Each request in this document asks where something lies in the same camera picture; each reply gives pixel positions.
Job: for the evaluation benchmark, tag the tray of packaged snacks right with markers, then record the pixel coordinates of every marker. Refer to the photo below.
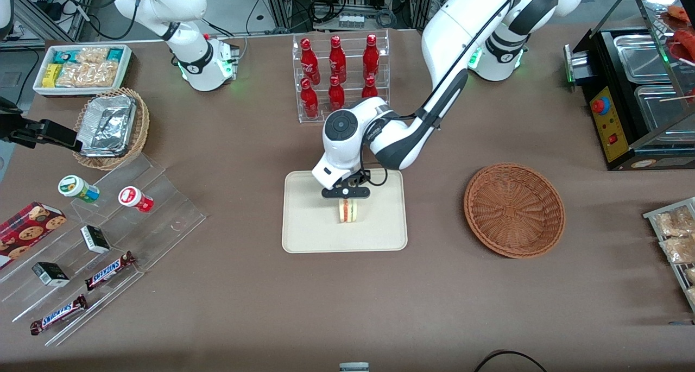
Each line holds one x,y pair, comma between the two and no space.
651,215

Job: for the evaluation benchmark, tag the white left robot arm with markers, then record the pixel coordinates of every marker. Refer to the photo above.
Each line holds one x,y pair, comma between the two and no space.
461,30

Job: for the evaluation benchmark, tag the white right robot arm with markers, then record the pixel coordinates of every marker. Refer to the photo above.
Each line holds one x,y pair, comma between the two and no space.
190,57

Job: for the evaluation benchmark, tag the teal snack pack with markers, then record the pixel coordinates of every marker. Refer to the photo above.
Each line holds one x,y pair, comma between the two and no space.
64,56
115,53

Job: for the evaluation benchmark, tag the Snickers chocolate bar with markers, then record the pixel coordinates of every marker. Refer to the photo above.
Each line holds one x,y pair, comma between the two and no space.
58,314
110,270

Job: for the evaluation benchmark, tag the red lid yogurt cup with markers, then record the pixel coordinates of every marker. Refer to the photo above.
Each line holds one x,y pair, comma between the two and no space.
133,198

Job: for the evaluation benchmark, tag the red cola bottle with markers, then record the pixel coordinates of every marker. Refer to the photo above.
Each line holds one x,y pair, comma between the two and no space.
371,57
309,99
336,94
370,88
337,57
309,60

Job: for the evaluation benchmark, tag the white snack bin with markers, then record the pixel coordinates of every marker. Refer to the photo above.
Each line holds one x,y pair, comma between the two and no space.
40,87

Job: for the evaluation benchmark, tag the triangle sandwich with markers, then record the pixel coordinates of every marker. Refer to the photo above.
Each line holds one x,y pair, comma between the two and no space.
349,213

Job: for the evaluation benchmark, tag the large clear peanut snack bag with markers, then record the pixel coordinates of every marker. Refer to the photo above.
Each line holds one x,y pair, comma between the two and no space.
87,76

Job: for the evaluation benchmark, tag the white power strip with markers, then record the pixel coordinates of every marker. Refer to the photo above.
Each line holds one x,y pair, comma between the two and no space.
352,20

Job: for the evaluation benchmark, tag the small dark green box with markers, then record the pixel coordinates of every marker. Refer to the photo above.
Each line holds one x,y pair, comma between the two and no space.
50,274
95,239

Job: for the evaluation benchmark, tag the beige plastic tray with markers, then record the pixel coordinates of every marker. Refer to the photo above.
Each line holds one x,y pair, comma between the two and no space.
315,225

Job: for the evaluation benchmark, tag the small clear peanut snack bag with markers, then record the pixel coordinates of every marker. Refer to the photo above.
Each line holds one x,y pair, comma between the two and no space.
93,54

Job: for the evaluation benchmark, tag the red emergency stop button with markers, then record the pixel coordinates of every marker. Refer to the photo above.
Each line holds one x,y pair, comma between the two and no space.
600,106

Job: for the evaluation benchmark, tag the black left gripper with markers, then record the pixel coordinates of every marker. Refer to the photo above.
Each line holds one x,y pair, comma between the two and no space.
357,180

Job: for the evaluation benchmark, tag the green lid sunflower cup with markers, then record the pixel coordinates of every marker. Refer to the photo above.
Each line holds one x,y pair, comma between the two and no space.
73,186

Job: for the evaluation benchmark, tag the clear acrylic bottle rack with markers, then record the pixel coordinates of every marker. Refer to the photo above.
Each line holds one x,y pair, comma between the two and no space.
353,111

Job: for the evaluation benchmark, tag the black food warmer display case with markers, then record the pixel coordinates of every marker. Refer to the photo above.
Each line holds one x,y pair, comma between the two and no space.
613,144

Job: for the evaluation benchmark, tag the brown wicker basket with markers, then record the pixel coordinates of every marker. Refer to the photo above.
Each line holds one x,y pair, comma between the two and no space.
513,212

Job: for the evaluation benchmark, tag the clear nut snack bag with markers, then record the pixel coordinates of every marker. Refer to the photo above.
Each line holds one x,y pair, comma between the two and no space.
690,275
672,224
678,248

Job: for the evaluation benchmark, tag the red tartan cookie box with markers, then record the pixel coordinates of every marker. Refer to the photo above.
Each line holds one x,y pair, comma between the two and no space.
30,231

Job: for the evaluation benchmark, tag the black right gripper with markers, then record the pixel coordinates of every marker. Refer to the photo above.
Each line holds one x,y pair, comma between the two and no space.
23,131

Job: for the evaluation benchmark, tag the yellow snack pack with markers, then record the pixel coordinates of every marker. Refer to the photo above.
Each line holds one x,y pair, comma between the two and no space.
51,74

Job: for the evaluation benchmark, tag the grey device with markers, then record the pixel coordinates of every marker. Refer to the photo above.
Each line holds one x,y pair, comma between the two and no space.
354,367

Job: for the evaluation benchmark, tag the steel food pan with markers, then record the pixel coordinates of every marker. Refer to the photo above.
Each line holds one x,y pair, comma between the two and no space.
665,108
640,57

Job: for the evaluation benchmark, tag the aluminium frame rack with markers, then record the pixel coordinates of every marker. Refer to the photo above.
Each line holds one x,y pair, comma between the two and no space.
282,2

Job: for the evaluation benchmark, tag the silver foil tray stack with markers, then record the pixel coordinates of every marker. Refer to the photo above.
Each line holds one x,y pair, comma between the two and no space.
106,125

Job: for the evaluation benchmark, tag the clear acrylic stepped shelf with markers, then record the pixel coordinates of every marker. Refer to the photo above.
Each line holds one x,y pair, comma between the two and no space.
146,225

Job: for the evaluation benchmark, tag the light wicker basket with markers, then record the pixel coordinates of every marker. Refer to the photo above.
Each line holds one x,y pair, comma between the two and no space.
138,127

